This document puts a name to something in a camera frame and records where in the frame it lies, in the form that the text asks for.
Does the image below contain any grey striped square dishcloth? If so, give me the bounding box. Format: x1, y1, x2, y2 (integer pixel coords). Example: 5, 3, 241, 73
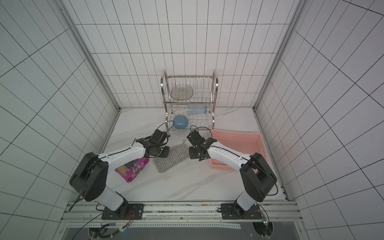
153, 144, 190, 173

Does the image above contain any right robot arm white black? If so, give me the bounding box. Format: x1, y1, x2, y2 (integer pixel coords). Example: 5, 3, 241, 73
187, 130, 278, 219

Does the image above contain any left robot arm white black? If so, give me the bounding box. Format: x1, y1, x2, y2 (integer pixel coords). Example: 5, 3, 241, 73
69, 129, 170, 219

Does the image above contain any blue bowl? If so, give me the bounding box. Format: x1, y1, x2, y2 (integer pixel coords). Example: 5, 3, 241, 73
173, 115, 189, 130

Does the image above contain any magenta snack bag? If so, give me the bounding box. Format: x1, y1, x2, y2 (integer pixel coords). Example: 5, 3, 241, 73
115, 158, 150, 183

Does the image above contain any clear plastic bottle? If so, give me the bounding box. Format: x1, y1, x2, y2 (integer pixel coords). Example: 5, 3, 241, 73
187, 104, 207, 116

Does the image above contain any pink plastic basket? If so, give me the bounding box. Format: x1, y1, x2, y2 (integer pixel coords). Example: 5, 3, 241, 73
212, 130, 271, 165

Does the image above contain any steel two-tier dish rack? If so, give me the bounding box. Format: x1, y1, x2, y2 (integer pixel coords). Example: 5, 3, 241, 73
160, 70, 219, 131

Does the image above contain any clear glass plate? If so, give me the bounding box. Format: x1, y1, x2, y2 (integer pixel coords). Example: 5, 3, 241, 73
170, 86, 194, 101

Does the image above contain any aluminium mounting rail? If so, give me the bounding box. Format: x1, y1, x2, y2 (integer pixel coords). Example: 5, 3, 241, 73
61, 200, 303, 223

